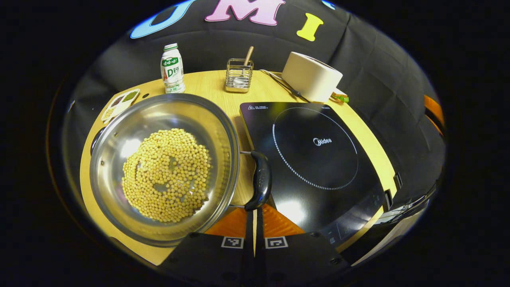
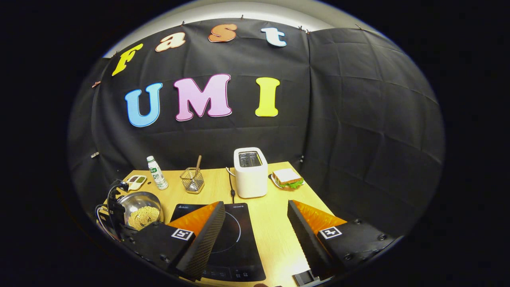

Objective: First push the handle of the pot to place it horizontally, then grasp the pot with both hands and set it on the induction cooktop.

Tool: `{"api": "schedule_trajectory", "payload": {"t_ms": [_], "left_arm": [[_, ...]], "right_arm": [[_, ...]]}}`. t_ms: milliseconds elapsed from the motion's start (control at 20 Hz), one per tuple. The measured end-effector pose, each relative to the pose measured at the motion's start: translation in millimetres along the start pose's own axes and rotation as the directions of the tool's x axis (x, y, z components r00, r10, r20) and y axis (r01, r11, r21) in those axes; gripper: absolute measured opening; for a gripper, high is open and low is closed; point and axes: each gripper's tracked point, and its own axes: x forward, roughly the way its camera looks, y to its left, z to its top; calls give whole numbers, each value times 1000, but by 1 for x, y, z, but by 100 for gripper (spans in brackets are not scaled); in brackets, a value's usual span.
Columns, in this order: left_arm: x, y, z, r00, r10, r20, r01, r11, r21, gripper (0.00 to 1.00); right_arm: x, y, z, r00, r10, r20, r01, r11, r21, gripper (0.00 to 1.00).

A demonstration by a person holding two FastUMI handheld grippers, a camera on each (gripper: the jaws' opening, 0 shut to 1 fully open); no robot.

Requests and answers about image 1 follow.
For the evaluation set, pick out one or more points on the white drink bottle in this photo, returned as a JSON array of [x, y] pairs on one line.
[[172, 69]]

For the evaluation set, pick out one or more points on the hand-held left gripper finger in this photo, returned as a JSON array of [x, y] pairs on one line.
[[259, 255], [250, 255]]

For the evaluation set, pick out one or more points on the wooden stick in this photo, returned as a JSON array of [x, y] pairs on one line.
[[248, 56]]

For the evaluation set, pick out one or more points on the black backdrop cloth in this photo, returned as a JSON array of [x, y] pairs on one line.
[[378, 79]]

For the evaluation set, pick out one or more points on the black induction cooktop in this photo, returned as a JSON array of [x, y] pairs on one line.
[[318, 171]]

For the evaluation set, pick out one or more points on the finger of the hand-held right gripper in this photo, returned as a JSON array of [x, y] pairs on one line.
[[434, 111]]

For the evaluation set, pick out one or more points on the white divided dish of beans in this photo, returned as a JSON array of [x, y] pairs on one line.
[[119, 104]]

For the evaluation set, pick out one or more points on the pile of soybeans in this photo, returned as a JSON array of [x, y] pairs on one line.
[[167, 179]]

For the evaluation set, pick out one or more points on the white toaster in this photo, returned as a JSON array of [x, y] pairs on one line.
[[310, 77]]

